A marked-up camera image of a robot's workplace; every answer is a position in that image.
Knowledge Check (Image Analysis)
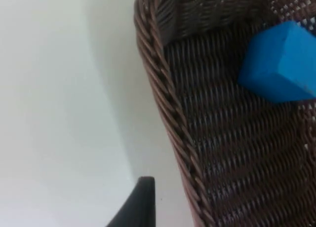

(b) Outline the dark brown wicker basket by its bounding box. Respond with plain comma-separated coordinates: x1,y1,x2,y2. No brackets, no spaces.
133,0,316,227

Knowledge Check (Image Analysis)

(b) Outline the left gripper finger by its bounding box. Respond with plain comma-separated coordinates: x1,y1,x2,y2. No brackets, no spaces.
105,176,156,227

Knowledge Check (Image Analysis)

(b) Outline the large blue cube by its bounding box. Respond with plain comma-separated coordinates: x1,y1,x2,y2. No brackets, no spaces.
237,20,316,105

